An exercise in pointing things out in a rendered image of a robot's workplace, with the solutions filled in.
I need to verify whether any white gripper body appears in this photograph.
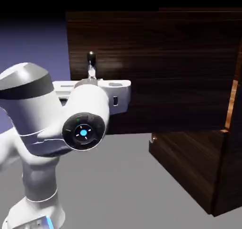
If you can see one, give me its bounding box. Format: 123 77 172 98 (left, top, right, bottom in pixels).
52 79 131 116

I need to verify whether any dark shiny metal door handle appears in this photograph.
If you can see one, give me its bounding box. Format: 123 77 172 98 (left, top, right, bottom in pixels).
86 51 97 79

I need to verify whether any large dark wood cabinet door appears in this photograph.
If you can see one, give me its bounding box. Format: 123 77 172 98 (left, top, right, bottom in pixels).
65 8 242 135

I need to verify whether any small dark wood cabinet door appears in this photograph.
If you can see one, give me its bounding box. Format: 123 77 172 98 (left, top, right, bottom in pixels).
148 132 228 215

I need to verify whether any dark wood cabinet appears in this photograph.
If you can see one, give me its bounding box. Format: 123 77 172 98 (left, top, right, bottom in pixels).
148 7 242 218

